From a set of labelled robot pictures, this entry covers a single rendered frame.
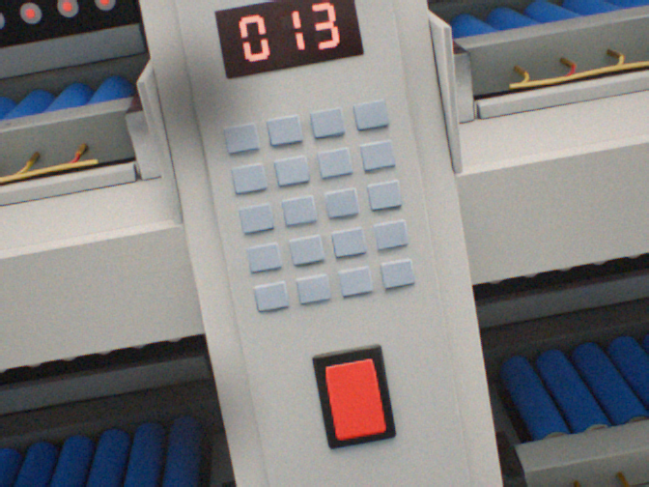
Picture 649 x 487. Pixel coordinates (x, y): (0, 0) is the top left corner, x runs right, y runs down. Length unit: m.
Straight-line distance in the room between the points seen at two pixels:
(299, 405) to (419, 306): 0.05
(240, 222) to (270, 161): 0.02
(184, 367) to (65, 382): 0.07
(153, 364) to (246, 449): 0.18
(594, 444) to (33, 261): 0.26
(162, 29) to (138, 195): 0.07
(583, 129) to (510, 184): 0.04
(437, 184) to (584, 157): 0.05
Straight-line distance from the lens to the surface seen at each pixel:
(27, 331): 0.29
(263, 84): 0.25
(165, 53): 0.26
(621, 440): 0.38
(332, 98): 0.25
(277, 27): 0.25
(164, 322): 0.28
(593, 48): 0.35
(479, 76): 0.33
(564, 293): 0.45
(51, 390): 0.47
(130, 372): 0.45
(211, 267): 0.26
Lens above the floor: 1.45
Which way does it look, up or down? 6 degrees down
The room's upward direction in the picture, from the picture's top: 10 degrees counter-clockwise
